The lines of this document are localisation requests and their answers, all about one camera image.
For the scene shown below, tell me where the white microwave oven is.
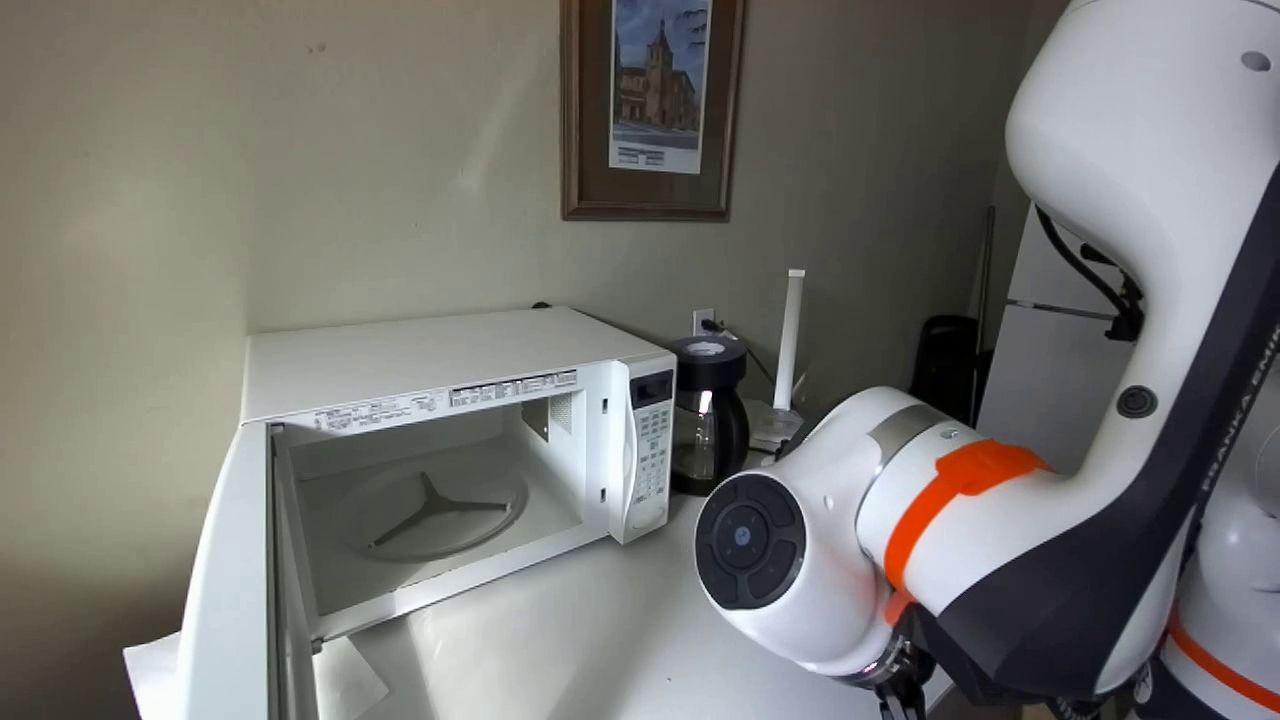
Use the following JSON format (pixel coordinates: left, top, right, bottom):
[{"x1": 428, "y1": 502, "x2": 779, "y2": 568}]
[{"x1": 245, "y1": 301, "x2": 685, "y2": 656}]

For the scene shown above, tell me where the glass microwave turntable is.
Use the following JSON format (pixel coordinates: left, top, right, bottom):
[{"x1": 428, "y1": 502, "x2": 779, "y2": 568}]
[{"x1": 349, "y1": 468, "x2": 538, "y2": 568}]

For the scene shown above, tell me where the microwave door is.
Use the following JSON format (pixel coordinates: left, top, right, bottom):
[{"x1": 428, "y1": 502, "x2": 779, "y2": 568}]
[{"x1": 178, "y1": 415, "x2": 327, "y2": 720}]

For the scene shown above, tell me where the black glass electric kettle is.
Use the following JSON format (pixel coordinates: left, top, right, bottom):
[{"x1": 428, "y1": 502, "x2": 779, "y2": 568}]
[{"x1": 668, "y1": 333, "x2": 757, "y2": 500}]

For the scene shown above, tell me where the dark lamp cable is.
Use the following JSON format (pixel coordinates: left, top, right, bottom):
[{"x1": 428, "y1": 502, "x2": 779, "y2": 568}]
[{"x1": 702, "y1": 315, "x2": 779, "y2": 396}]

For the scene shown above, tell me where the wooden framed wall picture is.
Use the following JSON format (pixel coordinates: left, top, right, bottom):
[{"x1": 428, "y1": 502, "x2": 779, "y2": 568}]
[{"x1": 558, "y1": 0, "x2": 753, "y2": 224}]

